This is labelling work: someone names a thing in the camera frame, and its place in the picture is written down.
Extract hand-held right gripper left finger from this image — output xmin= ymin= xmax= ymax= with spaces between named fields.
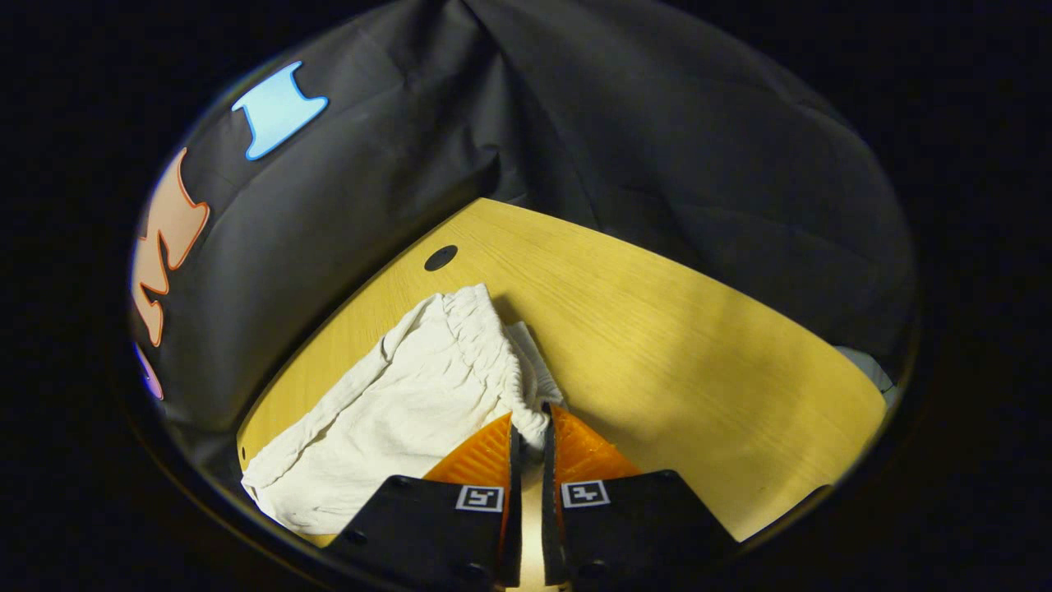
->
xmin=329 ymin=411 xmax=524 ymax=589

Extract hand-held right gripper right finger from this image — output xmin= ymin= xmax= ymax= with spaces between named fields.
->
xmin=541 ymin=401 xmax=741 ymax=589

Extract white jeans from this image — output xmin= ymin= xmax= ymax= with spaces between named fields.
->
xmin=241 ymin=284 xmax=568 ymax=589

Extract black backdrop cloth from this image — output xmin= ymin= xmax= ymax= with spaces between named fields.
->
xmin=130 ymin=0 xmax=917 ymax=461

